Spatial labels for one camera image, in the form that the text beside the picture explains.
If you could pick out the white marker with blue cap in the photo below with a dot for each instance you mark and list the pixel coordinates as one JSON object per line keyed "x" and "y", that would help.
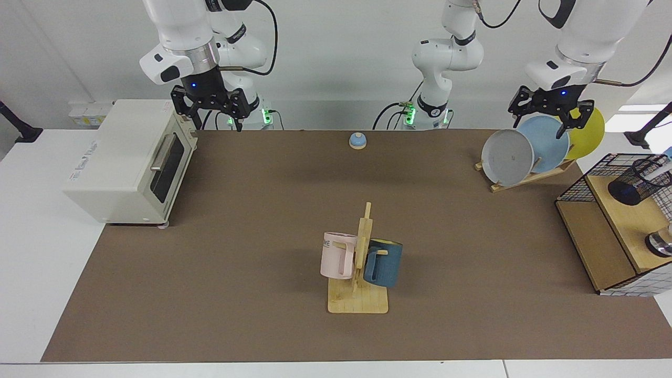
{"x": 659, "y": 171}

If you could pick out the black mesh pen holder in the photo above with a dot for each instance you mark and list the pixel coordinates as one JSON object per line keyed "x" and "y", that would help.
{"x": 619, "y": 191}

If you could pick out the light blue plate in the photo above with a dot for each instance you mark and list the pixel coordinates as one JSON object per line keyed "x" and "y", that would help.
{"x": 546, "y": 144}

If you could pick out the yellow plate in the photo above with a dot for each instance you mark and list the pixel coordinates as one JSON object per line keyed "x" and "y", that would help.
{"x": 588, "y": 136}

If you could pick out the grey plate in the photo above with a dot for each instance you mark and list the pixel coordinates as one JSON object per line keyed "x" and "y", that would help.
{"x": 506, "y": 157}

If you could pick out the wooden plate rack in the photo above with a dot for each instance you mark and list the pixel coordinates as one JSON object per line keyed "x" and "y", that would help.
{"x": 546, "y": 174}

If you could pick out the pale toaster oven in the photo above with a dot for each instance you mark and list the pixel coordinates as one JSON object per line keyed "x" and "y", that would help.
{"x": 121, "y": 157}

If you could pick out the glass lid with metal knob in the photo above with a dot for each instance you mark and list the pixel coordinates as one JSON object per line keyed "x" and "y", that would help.
{"x": 660, "y": 244}

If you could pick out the pink cup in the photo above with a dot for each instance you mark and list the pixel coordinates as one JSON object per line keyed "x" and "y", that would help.
{"x": 336, "y": 257}

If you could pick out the brown table cloth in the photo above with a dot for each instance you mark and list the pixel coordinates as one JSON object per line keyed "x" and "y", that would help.
{"x": 262, "y": 289}

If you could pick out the teal cup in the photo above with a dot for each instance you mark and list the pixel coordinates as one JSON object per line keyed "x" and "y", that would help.
{"x": 386, "y": 265}

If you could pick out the wooden cup stand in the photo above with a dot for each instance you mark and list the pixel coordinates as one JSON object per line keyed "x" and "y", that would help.
{"x": 358, "y": 302}

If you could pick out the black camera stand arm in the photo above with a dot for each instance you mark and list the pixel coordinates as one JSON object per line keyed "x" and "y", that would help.
{"x": 21, "y": 131}
{"x": 643, "y": 135}

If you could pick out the white wall socket strip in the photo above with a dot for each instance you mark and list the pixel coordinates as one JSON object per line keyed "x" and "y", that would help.
{"x": 86, "y": 114}

